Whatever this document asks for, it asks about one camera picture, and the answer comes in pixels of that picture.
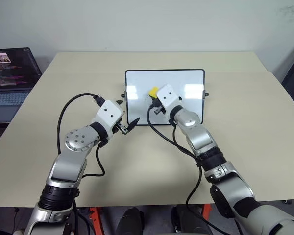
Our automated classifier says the orange table leg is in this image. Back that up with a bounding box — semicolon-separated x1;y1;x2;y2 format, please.
89;207;103;235
202;203;214;221

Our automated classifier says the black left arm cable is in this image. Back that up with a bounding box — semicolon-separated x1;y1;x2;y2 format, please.
57;93;106;235

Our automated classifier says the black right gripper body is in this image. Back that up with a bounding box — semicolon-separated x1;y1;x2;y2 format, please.
153;99;168;116

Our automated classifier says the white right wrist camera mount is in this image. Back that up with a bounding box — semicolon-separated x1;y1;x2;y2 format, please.
156;83;185;112

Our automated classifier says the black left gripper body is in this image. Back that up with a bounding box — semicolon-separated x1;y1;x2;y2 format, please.
112;119;128;136

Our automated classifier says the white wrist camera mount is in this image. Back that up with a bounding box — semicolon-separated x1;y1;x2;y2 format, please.
92;99;125;141
156;83;185;112

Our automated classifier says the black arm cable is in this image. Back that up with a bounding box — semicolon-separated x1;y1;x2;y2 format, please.
57;93;106;235
147;104;238;235

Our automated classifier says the dark rounded shape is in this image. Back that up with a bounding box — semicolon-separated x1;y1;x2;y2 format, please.
121;207;145;235

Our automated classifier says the yellow and black eraser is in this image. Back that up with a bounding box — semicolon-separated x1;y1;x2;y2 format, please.
147;86;160;98

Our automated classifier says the black-framed tabletop whiteboard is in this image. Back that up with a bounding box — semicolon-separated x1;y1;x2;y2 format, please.
124;69;206;126

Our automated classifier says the open laptop with dark screen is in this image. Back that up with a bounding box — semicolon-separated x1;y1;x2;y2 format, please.
0;47;43;125

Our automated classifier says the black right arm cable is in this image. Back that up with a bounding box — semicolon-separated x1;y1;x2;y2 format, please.
147;104;238;235

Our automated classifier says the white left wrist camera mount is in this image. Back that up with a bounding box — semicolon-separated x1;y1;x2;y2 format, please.
92;99;125;141

